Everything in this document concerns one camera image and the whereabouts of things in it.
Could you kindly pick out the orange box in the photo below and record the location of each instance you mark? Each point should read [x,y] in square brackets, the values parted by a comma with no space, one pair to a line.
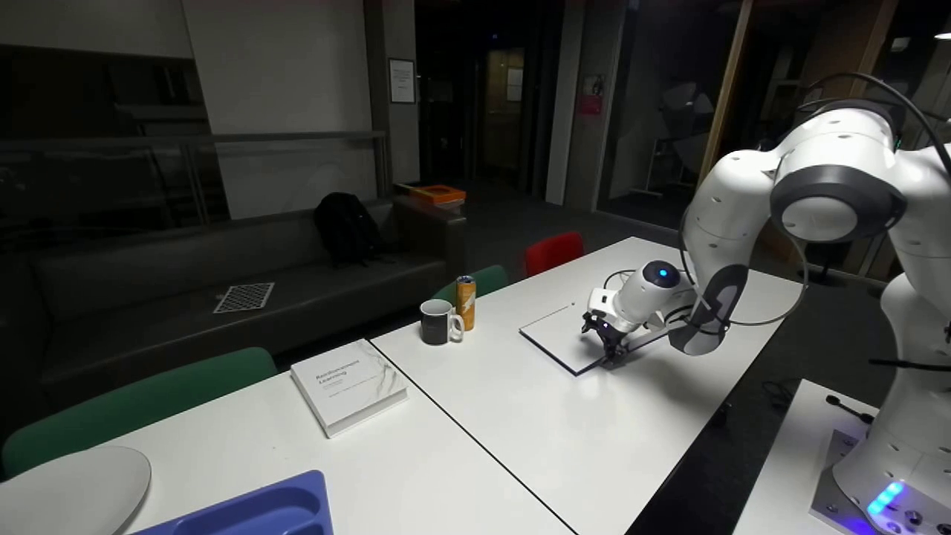
[434,194]

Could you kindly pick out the small green chair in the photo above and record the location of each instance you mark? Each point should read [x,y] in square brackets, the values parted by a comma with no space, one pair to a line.
[492,281]

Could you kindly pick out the white wall notice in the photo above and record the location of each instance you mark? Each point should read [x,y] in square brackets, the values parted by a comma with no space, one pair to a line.
[401,82]

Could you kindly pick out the dark sofa bench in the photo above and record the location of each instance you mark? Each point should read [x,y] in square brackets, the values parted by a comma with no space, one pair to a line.
[148,286]

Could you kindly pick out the black backpack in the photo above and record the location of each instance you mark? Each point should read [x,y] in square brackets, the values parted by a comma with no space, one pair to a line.
[346,226]

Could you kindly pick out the red wall sign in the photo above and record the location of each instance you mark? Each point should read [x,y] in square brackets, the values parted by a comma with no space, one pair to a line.
[590,102]

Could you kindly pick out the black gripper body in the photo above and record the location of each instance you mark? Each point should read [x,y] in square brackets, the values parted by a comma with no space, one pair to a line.
[603,325]

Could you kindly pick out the white closed book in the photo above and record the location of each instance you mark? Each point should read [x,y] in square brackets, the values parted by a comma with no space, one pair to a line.
[349,387]

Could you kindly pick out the dark side cabinet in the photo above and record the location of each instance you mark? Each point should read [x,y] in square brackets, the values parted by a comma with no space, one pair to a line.
[434,232]

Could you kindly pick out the blue plastic tray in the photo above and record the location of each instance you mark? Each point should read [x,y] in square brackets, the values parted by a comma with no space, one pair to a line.
[254,509]

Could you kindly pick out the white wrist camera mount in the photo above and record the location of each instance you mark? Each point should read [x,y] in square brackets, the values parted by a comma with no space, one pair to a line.
[603,298]

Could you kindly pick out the orange drink can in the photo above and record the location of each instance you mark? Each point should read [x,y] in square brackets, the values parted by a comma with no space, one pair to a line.
[463,301]

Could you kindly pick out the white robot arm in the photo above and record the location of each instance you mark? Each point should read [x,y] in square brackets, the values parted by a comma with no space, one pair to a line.
[732,209]

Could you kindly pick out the white round plate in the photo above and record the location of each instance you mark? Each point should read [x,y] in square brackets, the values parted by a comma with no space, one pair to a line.
[70,491]

